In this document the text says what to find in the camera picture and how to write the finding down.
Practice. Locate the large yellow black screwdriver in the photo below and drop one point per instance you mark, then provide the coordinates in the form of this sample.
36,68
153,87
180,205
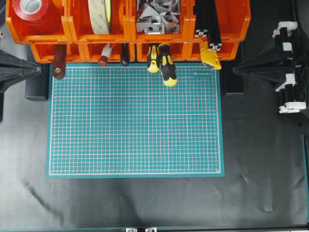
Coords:
168,69

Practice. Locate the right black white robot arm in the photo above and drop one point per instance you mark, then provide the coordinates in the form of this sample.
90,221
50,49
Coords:
286,67

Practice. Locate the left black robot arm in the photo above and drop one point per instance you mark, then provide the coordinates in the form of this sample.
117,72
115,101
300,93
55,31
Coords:
14,70

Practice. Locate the small yellow black screwdriver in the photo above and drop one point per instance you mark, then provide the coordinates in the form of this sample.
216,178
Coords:
153,58

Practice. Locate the green grid cutting mat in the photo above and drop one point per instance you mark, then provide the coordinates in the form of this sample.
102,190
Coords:
124,122

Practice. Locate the orange bin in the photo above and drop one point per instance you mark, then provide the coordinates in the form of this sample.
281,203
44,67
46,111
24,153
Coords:
179,51
80,24
44,53
93,52
234,18
228,51
22,33
185,34

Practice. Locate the white bottle with red cap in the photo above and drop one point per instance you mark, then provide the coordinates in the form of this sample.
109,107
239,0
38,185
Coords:
105,55

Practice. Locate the lower black aluminium extrusion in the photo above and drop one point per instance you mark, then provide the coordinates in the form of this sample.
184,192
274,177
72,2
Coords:
214,36

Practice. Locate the black aluminium extrusion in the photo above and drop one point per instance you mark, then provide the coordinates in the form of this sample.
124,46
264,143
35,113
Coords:
201,25
214,36

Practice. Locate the pile of metal corner brackets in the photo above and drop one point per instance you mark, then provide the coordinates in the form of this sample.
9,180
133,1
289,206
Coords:
158,17

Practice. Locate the bottom right orange bin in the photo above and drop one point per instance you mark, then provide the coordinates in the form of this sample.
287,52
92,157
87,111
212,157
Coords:
228,51

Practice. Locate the beige double-sided tape roll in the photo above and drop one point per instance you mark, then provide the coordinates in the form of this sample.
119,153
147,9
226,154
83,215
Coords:
100,13

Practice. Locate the upper black aluminium extrusion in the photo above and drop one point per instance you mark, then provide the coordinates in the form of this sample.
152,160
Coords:
201,25

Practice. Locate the bottom left orange bin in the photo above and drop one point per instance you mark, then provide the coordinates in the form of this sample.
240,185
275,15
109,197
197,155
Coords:
44,53

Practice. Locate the top right orange bin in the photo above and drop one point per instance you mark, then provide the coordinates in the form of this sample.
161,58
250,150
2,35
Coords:
234,18

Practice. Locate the black table cover sheet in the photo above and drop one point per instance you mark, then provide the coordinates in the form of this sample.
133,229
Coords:
263,185

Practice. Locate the top left orange bin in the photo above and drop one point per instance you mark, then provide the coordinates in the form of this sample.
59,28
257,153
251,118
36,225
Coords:
22,33

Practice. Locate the red tape roll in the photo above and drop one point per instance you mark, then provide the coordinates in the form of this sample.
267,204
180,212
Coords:
42,15

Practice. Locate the dark round tool handle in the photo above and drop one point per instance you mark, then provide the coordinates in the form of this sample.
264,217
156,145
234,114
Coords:
125,57

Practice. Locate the brown wooden tool handle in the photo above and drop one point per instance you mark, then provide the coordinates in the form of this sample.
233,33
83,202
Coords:
59,66

